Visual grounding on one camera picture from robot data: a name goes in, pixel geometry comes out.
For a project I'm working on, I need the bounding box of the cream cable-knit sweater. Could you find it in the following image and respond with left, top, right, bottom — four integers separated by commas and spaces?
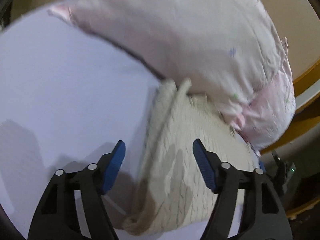
123, 79, 258, 236

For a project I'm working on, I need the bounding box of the dark bedside device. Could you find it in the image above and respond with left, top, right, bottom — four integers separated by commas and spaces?
271, 150, 296, 202

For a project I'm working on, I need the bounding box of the lavender bed sheet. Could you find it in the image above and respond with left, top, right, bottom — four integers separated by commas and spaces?
0, 0, 261, 240

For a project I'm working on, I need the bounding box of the pink floral pillow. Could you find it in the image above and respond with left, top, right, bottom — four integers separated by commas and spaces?
49, 0, 285, 121

